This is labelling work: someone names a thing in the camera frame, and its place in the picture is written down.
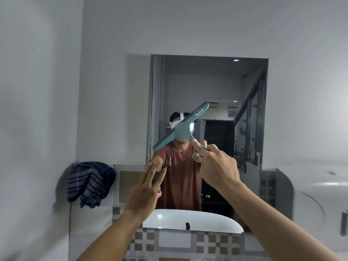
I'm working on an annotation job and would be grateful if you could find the person's left hand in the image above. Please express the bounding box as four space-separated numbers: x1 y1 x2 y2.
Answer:
123 160 167 223

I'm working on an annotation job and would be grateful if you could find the white ceramic sink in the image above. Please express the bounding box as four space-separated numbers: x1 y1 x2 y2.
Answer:
142 209 245 234

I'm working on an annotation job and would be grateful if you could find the person's right hand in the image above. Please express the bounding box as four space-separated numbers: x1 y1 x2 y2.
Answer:
192 140 241 190

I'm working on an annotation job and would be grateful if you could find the teal window squeegee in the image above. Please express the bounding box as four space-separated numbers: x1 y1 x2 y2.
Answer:
152 102 210 158

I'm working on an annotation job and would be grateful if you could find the person's right forearm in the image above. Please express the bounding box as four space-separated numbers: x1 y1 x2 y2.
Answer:
202 179 343 261

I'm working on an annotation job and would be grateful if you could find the rectangular wall mirror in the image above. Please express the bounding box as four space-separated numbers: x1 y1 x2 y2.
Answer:
150 54 269 235

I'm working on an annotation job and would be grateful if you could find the white water heater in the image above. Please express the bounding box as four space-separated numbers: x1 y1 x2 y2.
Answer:
276 165 348 238

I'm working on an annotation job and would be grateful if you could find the person's left forearm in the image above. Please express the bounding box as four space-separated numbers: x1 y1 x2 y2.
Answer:
76 211 149 261

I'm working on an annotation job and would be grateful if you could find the blue striped towel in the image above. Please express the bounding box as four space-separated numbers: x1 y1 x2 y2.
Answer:
67 161 116 209

